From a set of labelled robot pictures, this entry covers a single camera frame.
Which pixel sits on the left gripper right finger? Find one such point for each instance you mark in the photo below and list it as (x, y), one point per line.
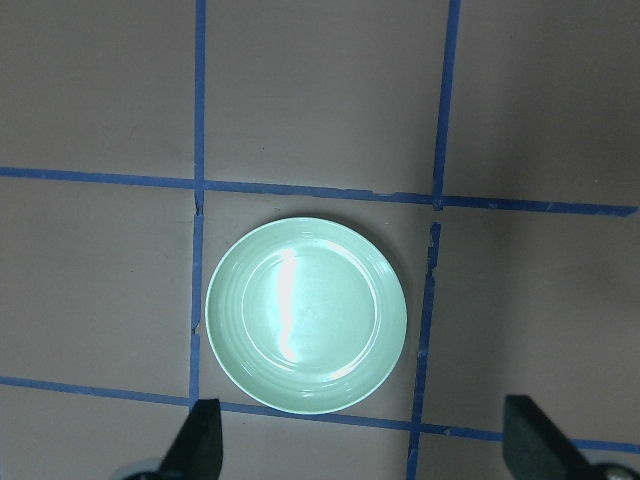
(533, 447)

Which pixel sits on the green plate near left arm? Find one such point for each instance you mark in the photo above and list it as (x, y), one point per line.
(306, 316)

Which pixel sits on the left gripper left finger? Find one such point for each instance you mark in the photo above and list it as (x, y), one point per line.
(196, 453)

